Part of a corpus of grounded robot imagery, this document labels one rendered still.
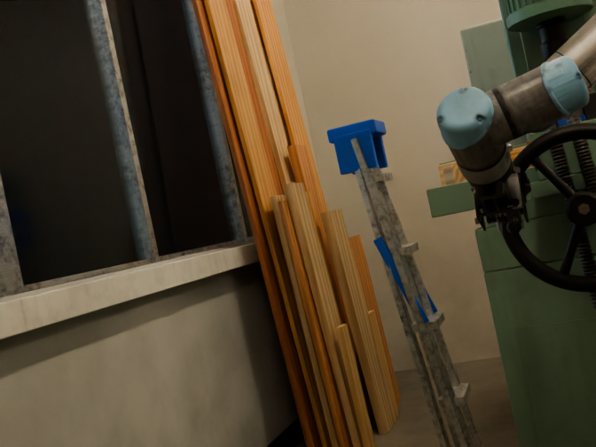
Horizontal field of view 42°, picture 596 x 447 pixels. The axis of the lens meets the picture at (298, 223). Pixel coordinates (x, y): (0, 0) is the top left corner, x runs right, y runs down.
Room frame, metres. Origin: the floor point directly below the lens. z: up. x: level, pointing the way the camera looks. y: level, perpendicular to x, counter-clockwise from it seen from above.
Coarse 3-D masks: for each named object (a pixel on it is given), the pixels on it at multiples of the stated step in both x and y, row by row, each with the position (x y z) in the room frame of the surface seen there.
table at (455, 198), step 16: (528, 176) 1.54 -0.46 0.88; (576, 176) 1.41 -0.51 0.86; (432, 192) 1.61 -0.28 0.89; (448, 192) 1.60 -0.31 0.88; (464, 192) 1.58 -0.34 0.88; (544, 192) 1.44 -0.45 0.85; (560, 192) 1.43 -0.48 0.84; (432, 208) 1.61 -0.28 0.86; (448, 208) 1.60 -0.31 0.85; (464, 208) 1.59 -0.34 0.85
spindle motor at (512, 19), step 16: (512, 0) 1.62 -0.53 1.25; (528, 0) 1.59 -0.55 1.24; (544, 0) 1.57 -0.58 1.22; (560, 0) 1.57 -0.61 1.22; (576, 0) 1.57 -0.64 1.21; (512, 16) 1.63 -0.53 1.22; (528, 16) 1.59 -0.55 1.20; (544, 16) 1.59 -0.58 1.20; (560, 16) 1.62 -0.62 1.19; (576, 16) 1.66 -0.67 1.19
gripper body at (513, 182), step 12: (516, 168) 1.21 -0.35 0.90; (504, 180) 1.14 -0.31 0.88; (516, 180) 1.19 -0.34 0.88; (480, 192) 1.14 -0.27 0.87; (492, 192) 1.14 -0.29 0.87; (504, 192) 1.13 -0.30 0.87; (516, 192) 1.18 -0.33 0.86; (480, 204) 1.20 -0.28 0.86; (492, 204) 1.18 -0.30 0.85; (504, 204) 1.19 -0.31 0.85; (516, 204) 1.19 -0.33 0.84; (480, 216) 1.19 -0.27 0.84; (492, 216) 1.21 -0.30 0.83; (504, 216) 1.22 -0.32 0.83; (516, 216) 1.20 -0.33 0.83; (528, 216) 1.21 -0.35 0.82
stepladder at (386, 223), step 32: (352, 128) 2.44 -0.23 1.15; (384, 128) 2.55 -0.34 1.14; (352, 160) 2.43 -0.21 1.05; (384, 160) 2.56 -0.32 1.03; (384, 192) 2.55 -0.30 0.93; (384, 224) 2.40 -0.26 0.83; (384, 256) 2.42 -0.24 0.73; (416, 288) 2.44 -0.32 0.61; (416, 320) 2.39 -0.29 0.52; (416, 352) 2.40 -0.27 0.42; (448, 352) 2.56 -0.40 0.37; (448, 384) 2.39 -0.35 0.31; (448, 416) 2.56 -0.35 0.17
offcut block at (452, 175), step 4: (444, 168) 1.70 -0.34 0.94; (448, 168) 1.69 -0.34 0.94; (452, 168) 1.68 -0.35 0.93; (456, 168) 1.68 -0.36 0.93; (444, 172) 1.71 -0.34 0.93; (448, 172) 1.69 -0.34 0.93; (452, 172) 1.68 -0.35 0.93; (456, 172) 1.68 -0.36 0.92; (460, 172) 1.68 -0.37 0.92; (444, 176) 1.71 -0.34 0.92; (448, 176) 1.70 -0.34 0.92; (452, 176) 1.68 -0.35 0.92; (456, 176) 1.68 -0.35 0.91; (460, 176) 1.68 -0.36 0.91; (448, 180) 1.70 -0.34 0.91; (452, 180) 1.68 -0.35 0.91; (456, 180) 1.68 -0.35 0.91; (460, 180) 1.68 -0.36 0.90; (464, 180) 1.69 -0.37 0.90
